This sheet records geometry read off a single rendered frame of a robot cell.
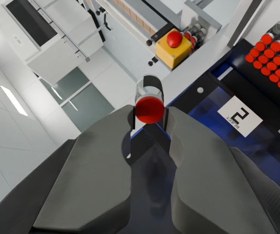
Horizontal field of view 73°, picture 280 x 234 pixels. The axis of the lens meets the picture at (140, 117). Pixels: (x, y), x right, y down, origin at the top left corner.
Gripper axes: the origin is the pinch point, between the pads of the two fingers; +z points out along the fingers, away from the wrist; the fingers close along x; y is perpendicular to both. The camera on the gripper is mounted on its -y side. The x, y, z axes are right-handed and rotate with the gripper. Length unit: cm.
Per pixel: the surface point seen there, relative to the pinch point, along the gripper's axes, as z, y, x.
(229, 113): 28.9, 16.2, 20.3
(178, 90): 33.7, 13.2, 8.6
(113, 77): 527, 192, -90
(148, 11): 67, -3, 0
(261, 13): 34.1, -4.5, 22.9
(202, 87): 34.1, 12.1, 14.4
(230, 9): 162, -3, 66
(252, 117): 27.8, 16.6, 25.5
